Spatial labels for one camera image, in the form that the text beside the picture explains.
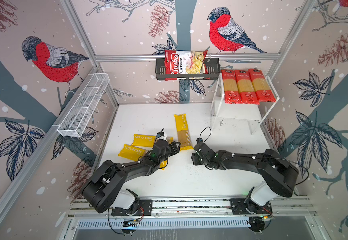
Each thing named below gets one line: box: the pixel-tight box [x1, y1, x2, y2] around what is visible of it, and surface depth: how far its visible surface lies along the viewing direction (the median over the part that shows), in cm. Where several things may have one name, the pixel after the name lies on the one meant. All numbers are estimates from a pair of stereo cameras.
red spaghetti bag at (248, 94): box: [234, 69, 260, 105], surface depth 81 cm
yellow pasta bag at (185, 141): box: [174, 113, 194, 152], surface depth 103 cm
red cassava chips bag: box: [164, 50, 210, 81], surface depth 89 cm
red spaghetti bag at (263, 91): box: [248, 68, 277, 103], surface depth 81 cm
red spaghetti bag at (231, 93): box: [221, 69, 242, 105], surface depth 81 cm
